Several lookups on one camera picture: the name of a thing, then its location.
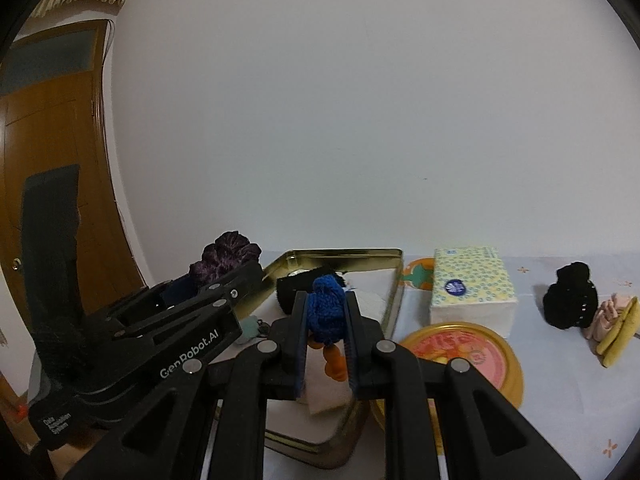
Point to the persimmon print tablecloth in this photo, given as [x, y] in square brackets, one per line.
[550, 400]

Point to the peach pink scrunchie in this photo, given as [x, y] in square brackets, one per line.
[607, 317]

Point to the yellow cloth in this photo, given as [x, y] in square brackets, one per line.
[620, 342]

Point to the purple velvet scrunchie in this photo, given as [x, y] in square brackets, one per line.
[225, 255]

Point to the black sock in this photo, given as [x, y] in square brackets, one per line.
[287, 292]

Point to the dotted yellow tissue pack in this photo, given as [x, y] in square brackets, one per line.
[470, 285]

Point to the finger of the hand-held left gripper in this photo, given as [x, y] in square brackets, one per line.
[220, 300]
[140, 300]

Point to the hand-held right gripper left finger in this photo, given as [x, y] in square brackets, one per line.
[299, 360]

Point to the wooden door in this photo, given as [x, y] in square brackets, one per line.
[50, 135]

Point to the gold rectangular tin box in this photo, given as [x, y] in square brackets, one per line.
[395, 280]

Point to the round gold tin pink lid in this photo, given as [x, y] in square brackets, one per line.
[480, 340]

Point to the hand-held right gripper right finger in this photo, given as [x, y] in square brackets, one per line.
[352, 360]

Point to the black sequined scrunchie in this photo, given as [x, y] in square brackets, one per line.
[570, 300]

